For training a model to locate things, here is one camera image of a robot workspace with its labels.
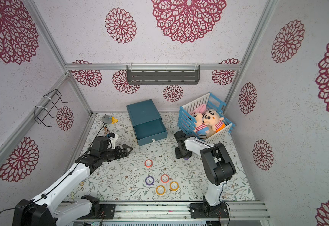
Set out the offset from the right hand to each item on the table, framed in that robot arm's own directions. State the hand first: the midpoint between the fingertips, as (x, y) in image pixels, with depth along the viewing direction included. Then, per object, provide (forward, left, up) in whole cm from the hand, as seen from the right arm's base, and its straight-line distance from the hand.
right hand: (184, 157), depth 95 cm
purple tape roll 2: (-16, +20, 0) cm, 25 cm away
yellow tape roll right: (-19, +7, +1) cm, 20 cm away
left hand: (-4, +35, +15) cm, 38 cm away
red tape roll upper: (-8, +23, +1) cm, 25 cm away
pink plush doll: (+17, -12, +11) cm, 23 cm away
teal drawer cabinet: (+10, +23, +23) cm, 34 cm away
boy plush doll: (+23, -19, +15) cm, 33 cm away
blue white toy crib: (+21, -2, +12) cm, 24 cm away
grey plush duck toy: (+27, +58, +6) cm, 64 cm away
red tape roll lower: (-17, +13, +1) cm, 22 cm away
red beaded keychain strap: (+20, +59, +2) cm, 62 cm away
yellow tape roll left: (-21, +15, +1) cm, 26 cm away
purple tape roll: (-2, -1, +2) cm, 3 cm away
